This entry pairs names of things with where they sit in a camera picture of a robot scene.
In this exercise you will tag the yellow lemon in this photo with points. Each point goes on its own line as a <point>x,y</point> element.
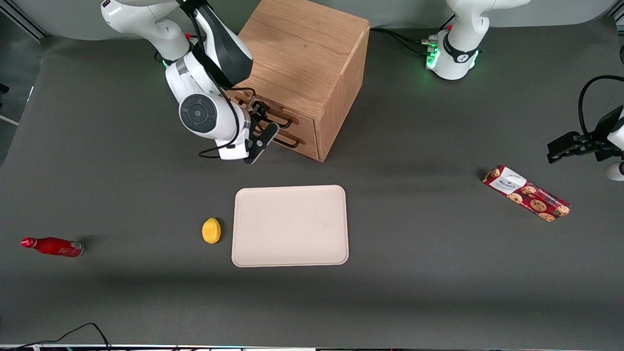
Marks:
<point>211,230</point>

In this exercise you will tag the red cookie box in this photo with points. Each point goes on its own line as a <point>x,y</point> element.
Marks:
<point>526,194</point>

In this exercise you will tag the beige rectangular tray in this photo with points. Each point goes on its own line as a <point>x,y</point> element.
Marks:
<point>290,226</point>

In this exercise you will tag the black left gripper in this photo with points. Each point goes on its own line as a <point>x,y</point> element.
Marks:
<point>597,131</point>

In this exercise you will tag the wooden drawer front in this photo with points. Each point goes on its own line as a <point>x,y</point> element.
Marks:
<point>307,146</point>

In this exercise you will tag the dark grey table mat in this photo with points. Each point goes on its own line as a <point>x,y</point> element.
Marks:
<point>438,292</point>

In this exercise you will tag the red bottle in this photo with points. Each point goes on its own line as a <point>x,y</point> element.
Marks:
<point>53,246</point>

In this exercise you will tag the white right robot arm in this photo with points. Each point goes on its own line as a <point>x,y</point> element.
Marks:
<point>214,122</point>

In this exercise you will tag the aluminium frame rail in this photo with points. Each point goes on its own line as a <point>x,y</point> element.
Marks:
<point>24,18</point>
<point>616,19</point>

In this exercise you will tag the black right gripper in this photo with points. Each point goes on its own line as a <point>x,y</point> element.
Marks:
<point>257,113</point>

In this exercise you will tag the oak wooden drawer cabinet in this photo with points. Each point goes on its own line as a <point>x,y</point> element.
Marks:
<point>302,48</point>

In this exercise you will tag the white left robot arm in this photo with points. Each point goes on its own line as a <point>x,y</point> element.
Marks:
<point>458,58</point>

